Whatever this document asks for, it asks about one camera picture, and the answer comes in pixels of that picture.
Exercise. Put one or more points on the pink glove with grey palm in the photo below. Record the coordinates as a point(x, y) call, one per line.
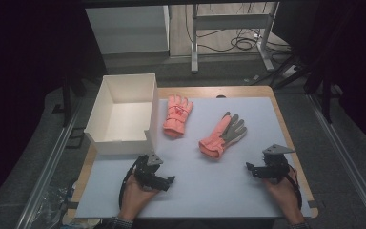
point(219, 138)

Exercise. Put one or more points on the white cabinet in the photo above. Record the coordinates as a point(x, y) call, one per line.
point(127, 30)

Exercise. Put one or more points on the person's right hand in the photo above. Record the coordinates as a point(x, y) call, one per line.
point(286, 198)

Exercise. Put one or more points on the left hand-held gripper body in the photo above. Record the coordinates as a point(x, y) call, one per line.
point(146, 173)

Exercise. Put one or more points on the grey metal desk frame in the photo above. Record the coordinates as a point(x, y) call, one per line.
point(232, 21)

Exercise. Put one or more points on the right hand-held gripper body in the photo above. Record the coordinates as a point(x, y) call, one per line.
point(276, 167)

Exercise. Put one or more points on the white box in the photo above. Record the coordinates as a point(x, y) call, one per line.
point(124, 120)

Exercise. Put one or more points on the aluminium floor rail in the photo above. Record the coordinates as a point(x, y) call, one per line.
point(47, 171)
point(346, 162)

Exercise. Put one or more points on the person's left hand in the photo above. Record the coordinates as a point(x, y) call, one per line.
point(133, 198)

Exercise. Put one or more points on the pale blue table mat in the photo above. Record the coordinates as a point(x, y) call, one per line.
point(203, 187)

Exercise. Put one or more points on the black stand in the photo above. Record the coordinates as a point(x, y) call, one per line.
point(66, 101)
point(325, 95)

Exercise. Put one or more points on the white power strip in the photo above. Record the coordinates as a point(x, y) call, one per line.
point(289, 71)

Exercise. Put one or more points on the clear plastic bag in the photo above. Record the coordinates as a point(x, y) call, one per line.
point(55, 205)

